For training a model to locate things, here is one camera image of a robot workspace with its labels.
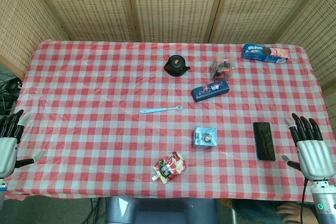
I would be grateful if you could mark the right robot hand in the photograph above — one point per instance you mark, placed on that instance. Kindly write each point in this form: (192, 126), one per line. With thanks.
(313, 157)

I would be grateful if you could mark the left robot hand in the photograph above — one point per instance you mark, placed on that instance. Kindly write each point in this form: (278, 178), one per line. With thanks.
(6, 150)

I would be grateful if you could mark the small light blue box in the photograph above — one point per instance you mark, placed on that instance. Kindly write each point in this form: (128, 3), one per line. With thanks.
(205, 137)

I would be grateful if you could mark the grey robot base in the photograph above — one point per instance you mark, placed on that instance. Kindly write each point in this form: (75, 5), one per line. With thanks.
(160, 211)

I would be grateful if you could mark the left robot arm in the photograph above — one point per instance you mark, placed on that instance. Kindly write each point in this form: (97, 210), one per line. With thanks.
(2, 192)

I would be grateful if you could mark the blue cookie box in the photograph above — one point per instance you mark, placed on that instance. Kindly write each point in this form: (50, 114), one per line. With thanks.
(265, 54)

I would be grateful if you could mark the dark blue long box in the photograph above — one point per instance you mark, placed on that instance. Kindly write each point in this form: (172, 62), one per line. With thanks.
(210, 90)

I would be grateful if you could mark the black smartphone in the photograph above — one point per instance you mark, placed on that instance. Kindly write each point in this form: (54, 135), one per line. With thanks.
(263, 141)

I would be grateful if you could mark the person's hand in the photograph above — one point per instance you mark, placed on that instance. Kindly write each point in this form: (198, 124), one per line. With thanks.
(288, 212)

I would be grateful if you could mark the red checkered tablecloth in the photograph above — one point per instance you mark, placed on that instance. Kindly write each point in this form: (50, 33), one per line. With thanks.
(105, 103)

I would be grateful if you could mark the clear snack bag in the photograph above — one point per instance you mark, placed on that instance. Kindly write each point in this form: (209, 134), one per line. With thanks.
(221, 69)

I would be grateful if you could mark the red drink pouch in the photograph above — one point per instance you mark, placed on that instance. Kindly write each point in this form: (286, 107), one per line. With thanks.
(170, 167)

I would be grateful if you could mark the light blue toothbrush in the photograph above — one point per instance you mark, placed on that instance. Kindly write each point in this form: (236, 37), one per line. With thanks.
(160, 109)

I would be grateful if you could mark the black teapot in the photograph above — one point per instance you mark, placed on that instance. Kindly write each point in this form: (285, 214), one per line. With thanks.
(176, 65)

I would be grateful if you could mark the woven folding screen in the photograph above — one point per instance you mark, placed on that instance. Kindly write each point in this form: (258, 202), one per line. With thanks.
(173, 3)

